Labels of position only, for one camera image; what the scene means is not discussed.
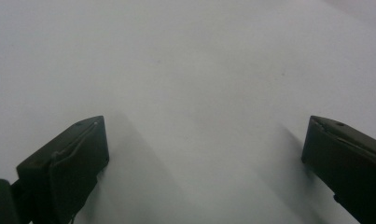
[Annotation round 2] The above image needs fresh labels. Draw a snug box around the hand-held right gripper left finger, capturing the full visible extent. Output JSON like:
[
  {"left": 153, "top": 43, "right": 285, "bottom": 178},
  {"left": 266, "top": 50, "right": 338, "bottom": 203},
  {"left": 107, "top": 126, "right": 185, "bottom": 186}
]
[{"left": 16, "top": 115, "right": 110, "bottom": 224}]

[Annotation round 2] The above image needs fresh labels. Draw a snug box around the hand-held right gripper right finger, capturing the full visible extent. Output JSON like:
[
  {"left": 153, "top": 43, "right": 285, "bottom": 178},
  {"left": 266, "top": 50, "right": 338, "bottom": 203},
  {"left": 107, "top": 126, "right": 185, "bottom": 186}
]
[{"left": 300, "top": 115, "right": 376, "bottom": 224}]

